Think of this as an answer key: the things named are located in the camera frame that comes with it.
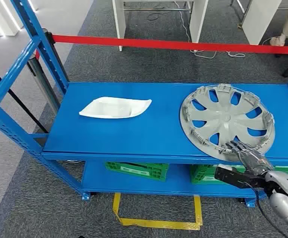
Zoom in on black floor cable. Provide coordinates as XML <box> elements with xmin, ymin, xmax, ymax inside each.
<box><xmin>147</xmin><ymin>11</ymin><xmax>172</xmax><ymax>21</ymax></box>

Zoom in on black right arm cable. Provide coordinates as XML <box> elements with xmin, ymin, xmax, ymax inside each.
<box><xmin>243</xmin><ymin>180</ymin><xmax>288</xmax><ymax>238</ymax></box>

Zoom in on blue metal shelf rack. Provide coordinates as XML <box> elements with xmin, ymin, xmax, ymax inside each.
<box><xmin>0</xmin><ymin>0</ymin><xmax>288</xmax><ymax>208</ymax></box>

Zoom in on black barrier belt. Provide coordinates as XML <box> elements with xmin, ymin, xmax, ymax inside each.
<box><xmin>0</xmin><ymin>60</ymin><xmax>48</xmax><ymax>134</ymax></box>

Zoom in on red barrier belt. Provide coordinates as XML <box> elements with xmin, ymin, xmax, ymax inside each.
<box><xmin>35</xmin><ymin>34</ymin><xmax>288</xmax><ymax>60</ymax></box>

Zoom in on white panel desk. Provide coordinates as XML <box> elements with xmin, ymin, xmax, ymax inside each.
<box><xmin>112</xmin><ymin>0</ymin><xmax>209</xmax><ymax>52</ymax></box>
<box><xmin>230</xmin><ymin>0</ymin><xmax>288</xmax><ymax>46</ymax></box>

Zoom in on white plastic trim part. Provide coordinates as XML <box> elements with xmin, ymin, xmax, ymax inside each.
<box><xmin>79</xmin><ymin>96</ymin><xmax>152</xmax><ymax>119</ymax></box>

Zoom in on white floor cable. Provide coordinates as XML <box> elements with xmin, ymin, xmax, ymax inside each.
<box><xmin>174</xmin><ymin>1</ymin><xmax>246</xmax><ymax>60</ymax></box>

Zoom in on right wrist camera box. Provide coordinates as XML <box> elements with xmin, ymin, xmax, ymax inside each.
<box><xmin>214</xmin><ymin>165</ymin><xmax>267</xmax><ymax>191</ymax></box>

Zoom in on chrome stanchion post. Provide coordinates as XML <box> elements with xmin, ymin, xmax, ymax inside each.
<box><xmin>27</xmin><ymin>29</ymin><xmax>85</xmax><ymax>164</ymax></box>

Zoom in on silver plastic wheel cover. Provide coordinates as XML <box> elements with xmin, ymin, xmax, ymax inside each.
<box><xmin>179</xmin><ymin>83</ymin><xmax>276</xmax><ymax>163</ymax></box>

